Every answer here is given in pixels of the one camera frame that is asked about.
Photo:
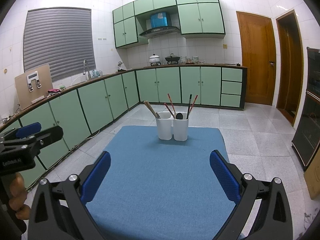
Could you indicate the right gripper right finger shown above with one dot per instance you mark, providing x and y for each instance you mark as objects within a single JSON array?
[{"x": 273, "y": 219}]

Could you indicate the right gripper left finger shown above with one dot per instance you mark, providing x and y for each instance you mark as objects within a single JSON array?
[{"x": 59, "y": 209}]

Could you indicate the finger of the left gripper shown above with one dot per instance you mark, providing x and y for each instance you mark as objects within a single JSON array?
[
  {"x": 44, "y": 138},
  {"x": 22, "y": 132}
]

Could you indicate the red patterned chopstick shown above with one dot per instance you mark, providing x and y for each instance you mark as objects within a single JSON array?
[
  {"x": 171, "y": 102},
  {"x": 167, "y": 107}
]

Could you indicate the black plastic spoon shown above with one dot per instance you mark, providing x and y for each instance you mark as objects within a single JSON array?
[{"x": 179, "y": 116}]

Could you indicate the red floral wooden chopstick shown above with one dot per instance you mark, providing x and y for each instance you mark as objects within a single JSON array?
[{"x": 192, "y": 105}]

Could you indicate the black chopstick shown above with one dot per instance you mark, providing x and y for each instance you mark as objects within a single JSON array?
[{"x": 189, "y": 104}]

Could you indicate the green lower kitchen cabinets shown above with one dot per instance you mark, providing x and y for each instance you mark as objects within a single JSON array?
[{"x": 85, "y": 109}]

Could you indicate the chrome kitchen faucet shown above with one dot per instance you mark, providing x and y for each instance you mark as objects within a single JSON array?
[{"x": 86, "y": 71}]

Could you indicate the person's left hand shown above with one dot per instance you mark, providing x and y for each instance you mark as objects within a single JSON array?
[{"x": 19, "y": 196}]

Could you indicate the wooden board with scale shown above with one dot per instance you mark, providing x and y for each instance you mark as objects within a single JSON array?
[{"x": 33, "y": 86}]

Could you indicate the pink cloth on counter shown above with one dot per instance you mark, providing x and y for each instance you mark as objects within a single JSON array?
[{"x": 54, "y": 91}]

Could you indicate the cardboard box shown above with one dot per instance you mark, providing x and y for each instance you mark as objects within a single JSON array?
[{"x": 312, "y": 177}]

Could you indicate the black glass cabinet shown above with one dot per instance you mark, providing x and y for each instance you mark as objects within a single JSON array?
[{"x": 306, "y": 139}]

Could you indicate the blue table cloth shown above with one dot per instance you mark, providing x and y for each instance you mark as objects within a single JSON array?
[{"x": 161, "y": 189}]

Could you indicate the grey window blind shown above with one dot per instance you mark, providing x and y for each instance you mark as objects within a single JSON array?
[{"x": 60, "y": 37}]

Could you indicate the white double utensil holder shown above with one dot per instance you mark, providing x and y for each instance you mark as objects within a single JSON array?
[{"x": 169, "y": 128}]

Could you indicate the white cooking pot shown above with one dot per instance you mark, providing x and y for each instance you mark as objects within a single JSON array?
[{"x": 154, "y": 60}]

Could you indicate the black wok on stove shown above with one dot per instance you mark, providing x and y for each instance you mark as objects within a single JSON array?
[{"x": 172, "y": 59}]

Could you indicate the black range hood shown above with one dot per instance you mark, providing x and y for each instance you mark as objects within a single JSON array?
[{"x": 159, "y": 31}]

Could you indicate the blue box on hood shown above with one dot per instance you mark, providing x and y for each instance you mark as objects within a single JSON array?
[{"x": 160, "y": 19}]

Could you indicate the brown wooden door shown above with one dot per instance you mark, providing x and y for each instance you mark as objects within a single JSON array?
[{"x": 258, "y": 56}]

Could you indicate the open wooden doorway frame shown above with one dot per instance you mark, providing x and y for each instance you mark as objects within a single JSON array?
[{"x": 291, "y": 65}]

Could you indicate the green upper wall cabinets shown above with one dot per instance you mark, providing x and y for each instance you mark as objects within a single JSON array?
[{"x": 137, "y": 22}]

